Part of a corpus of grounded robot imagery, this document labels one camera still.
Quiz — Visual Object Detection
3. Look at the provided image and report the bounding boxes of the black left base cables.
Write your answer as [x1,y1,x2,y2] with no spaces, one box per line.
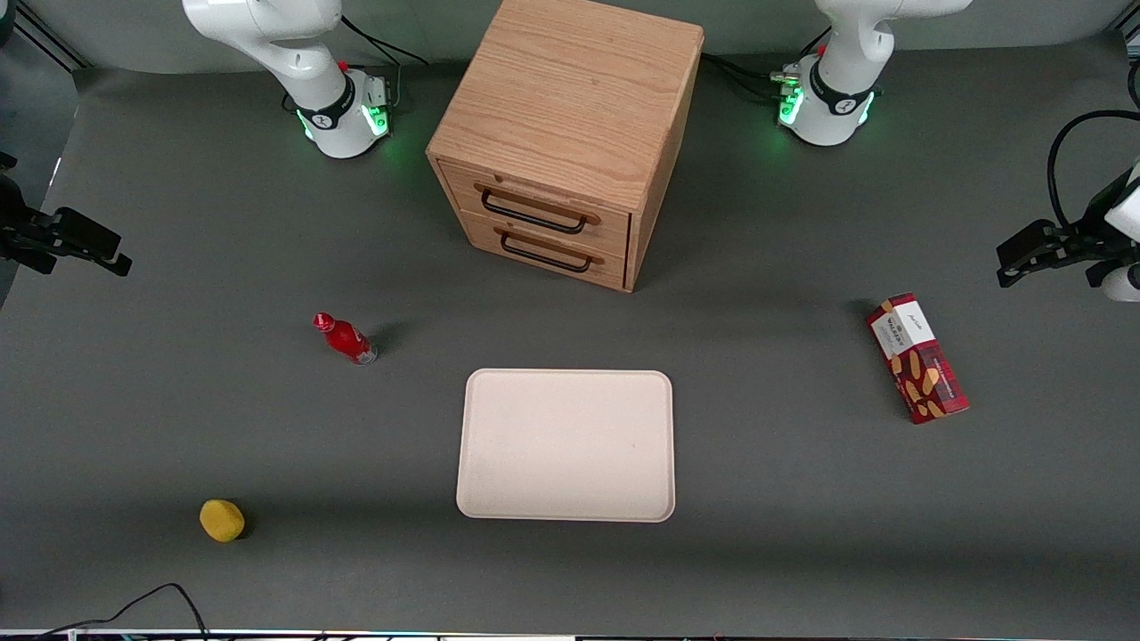
[700,25,835,104]

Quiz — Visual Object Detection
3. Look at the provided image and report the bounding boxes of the wooden two-drawer cabinet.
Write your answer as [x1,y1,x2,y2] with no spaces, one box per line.
[426,0,705,294]

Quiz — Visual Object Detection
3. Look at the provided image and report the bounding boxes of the long black drawer handle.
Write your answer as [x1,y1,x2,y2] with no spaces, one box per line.
[480,183,600,236]

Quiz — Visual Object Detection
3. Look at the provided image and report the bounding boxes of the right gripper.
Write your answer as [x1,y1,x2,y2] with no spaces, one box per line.
[0,174,134,277]

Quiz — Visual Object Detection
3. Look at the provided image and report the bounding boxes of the black frame rail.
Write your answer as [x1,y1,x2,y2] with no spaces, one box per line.
[12,4,93,72]

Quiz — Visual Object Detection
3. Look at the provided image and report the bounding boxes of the black right base cables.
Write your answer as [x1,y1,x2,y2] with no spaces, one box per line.
[283,14,429,115]

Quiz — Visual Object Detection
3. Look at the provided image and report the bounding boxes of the plain wooden drawer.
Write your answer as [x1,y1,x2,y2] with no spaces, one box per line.
[462,210,628,291]

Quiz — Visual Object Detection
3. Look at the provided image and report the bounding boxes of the yellow lemon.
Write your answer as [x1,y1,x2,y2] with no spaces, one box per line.
[199,499,247,543]

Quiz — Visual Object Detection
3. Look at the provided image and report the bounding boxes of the wooden drawer with notch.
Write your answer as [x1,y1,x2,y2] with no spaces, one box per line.
[438,160,632,261]

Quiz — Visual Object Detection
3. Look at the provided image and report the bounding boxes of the red tartan cookie box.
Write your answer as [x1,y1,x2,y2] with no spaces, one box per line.
[867,293,971,425]

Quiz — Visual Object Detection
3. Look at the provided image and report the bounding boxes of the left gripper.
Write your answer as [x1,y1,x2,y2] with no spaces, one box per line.
[996,163,1140,288]

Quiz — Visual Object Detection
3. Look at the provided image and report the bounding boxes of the black base cables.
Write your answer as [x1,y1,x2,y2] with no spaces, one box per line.
[283,14,429,115]
[700,25,835,104]

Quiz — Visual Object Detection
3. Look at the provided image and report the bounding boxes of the short black drawer handle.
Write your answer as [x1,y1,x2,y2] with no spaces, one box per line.
[498,228,603,274]

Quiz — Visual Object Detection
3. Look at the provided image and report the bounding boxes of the small red bottle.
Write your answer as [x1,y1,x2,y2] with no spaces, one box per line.
[313,312,379,366]

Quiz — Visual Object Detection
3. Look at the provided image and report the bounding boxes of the thin black table cable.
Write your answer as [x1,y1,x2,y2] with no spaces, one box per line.
[34,583,211,641]

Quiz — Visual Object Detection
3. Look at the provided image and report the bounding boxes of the beige rectangular tray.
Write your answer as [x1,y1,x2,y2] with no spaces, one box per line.
[456,369,676,523]

